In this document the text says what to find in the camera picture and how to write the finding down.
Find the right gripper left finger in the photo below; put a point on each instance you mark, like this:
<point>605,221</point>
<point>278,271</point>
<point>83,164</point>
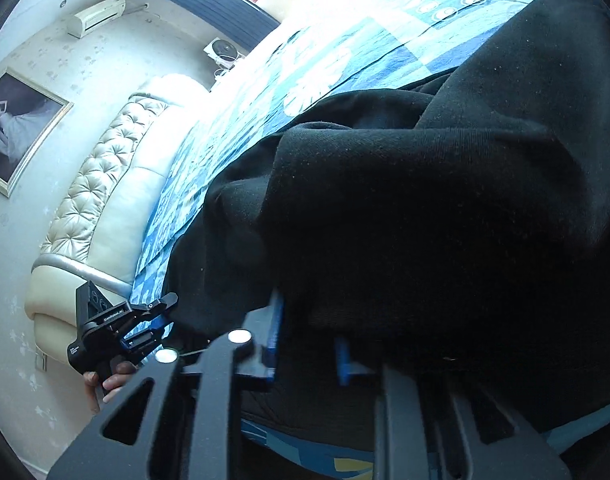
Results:
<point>175,421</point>

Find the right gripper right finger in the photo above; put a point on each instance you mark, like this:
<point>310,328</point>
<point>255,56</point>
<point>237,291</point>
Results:
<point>433,431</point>

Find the black pants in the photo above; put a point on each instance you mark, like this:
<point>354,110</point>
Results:
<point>459,226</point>

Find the person's left hand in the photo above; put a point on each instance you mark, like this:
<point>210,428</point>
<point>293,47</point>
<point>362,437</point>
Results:
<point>100,392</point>

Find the cream tufted leather headboard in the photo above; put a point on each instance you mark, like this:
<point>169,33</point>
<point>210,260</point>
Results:
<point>98,229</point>

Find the framed wedding photo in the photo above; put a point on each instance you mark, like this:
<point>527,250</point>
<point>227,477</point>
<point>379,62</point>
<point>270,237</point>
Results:
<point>28,114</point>

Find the small white desk fan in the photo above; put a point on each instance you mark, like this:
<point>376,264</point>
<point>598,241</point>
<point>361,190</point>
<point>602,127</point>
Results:
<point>223,53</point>

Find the blue patterned bed sheet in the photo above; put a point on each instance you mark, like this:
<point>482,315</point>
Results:
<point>337,46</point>

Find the white wall air conditioner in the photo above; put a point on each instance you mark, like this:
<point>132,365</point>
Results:
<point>83,22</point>

